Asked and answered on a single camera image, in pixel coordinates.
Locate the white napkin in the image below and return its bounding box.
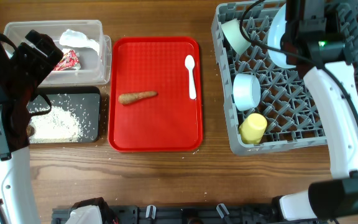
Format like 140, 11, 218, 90
59, 29, 100, 55

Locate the small light blue bowl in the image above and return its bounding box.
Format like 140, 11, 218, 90
233, 73, 261, 111

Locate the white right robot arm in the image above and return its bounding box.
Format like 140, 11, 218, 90
280, 1, 358, 220

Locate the red snack wrapper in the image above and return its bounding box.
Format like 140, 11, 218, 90
53, 49, 81, 71

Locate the clear plastic waste bin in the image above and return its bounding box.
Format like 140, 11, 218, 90
4, 20, 112, 86

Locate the black waste tray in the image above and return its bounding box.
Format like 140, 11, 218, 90
26, 86, 101, 145

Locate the large light blue plate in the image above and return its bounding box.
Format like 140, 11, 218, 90
267, 4, 295, 69

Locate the green bowl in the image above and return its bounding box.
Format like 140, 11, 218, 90
222, 19, 251, 55

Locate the cooked white rice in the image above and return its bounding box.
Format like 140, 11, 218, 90
26, 93, 101, 144

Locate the white plastic spoon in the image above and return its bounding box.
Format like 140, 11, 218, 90
185, 55, 196, 100

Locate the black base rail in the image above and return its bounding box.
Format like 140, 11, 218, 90
51, 203, 279, 224

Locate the red serving tray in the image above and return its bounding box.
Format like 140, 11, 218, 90
108, 36, 203, 152

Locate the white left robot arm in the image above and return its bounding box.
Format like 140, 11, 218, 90
0, 30, 63, 223

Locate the yellow plastic cup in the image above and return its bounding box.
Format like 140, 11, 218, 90
239, 113, 267, 144

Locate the grey dishwasher rack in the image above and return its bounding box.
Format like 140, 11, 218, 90
211, 1, 358, 156

